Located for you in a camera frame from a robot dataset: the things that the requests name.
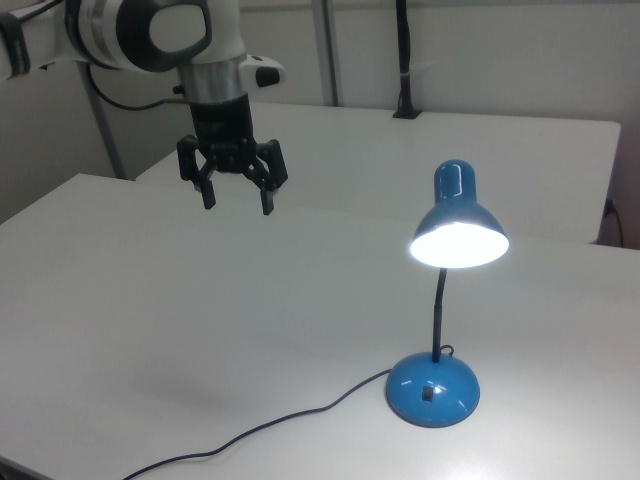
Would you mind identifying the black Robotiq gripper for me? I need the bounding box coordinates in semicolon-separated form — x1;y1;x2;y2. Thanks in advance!
176;93;291;217

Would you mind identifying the blue desk lamp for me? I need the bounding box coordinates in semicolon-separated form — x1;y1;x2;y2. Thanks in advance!
385;158;512;430

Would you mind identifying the black pole with table clamp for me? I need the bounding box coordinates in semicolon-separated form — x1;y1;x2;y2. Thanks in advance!
391;0;424;121

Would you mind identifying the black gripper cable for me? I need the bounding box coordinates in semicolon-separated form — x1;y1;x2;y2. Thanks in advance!
85;64;192;111

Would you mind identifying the grey vertical frame post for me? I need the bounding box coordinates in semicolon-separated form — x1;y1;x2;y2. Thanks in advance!
74;62;127;180

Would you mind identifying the white vertical frame profile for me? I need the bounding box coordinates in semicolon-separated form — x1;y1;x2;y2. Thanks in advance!
311;0;347;108

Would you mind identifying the black lamp power cable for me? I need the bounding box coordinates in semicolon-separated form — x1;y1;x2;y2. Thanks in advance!
121;343;457;480

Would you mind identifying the black wall socket cable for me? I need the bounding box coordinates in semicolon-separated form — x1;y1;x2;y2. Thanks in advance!
604;198;627;249

